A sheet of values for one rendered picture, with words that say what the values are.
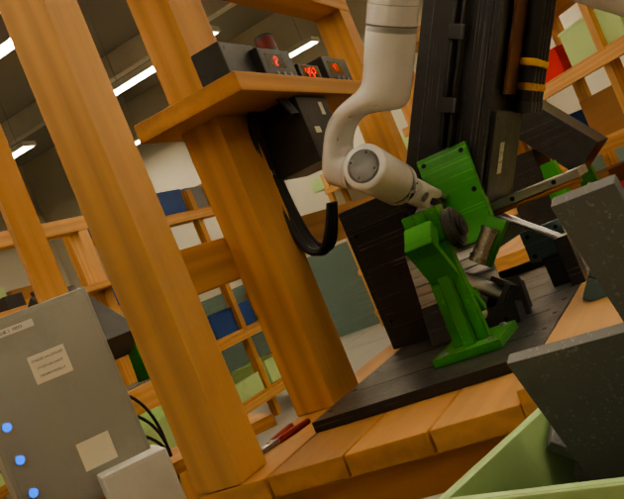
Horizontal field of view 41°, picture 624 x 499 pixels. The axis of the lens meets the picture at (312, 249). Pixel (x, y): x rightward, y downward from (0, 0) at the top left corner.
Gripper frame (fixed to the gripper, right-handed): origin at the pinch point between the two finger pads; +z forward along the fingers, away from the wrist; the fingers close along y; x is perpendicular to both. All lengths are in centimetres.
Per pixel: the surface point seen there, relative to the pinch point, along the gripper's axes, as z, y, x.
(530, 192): 14.5, -14.4, -10.9
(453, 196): 2.7, -3.8, -2.9
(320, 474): -48, -25, 45
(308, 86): -9.6, 32.5, -11.4
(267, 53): -18.7, 39.2, -13.5
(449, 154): 2.2, 1.0, -10.5
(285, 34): 805, 660, -149
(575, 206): -107, -57, -1
